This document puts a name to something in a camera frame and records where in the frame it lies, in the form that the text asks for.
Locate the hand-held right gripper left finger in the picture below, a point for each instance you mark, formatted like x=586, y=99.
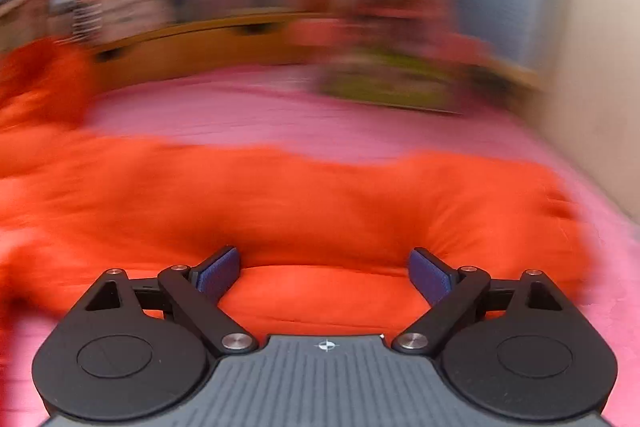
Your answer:
x=217, y=274

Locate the orange puffer jacket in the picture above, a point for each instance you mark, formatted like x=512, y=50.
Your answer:
x=300, y=207

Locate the wooden drawer organizer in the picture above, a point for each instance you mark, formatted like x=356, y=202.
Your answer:
x=200, y=47

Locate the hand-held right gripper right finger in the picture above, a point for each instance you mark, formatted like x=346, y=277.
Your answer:
x=430, y=277

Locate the pink toy dollhouse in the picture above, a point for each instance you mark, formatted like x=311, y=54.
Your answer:
x=400, y=32

